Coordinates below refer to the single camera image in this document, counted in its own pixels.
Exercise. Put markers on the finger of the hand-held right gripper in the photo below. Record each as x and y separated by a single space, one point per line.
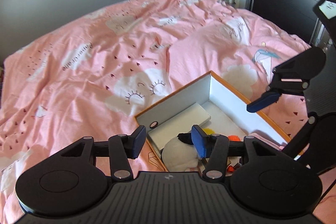
302 134
262 103

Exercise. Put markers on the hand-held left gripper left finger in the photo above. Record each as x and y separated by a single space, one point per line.
137 142

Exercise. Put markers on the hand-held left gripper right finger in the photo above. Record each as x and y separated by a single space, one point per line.
199 142

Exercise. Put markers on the small yellow plastic box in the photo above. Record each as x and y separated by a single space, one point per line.
208 131

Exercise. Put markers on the white cardboard box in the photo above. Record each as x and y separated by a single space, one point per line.
181 124

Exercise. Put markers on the orange cardboard box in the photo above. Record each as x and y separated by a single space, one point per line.
231 100

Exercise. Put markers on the orange crochet fruit charm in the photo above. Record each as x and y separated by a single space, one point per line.
233 138

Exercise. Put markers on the pink printed blanket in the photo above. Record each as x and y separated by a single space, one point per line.
78 56

